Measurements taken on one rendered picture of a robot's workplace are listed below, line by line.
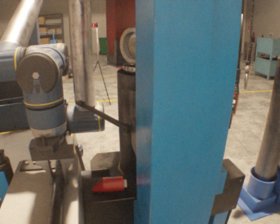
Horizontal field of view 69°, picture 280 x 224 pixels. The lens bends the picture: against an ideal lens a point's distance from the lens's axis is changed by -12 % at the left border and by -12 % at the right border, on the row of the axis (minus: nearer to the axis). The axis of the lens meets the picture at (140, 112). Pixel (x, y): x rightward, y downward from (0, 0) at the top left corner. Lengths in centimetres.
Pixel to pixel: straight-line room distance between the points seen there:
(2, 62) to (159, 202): 60
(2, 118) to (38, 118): 156
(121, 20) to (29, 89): 61
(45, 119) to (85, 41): 82
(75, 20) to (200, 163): 105
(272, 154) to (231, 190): 118
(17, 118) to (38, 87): 157
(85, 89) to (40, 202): 86
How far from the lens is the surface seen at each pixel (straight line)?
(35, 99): 58
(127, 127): 71
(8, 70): 76
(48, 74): 56
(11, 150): 183
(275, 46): 871
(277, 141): 212
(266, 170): 226
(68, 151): 67
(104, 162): 119
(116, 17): 105
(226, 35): 46
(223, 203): 108
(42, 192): 76
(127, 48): 97
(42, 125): 60
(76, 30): 134
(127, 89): 90
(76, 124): 148
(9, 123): 216
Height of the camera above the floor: 166
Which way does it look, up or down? 22 degrees down
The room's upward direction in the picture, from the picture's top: straight up
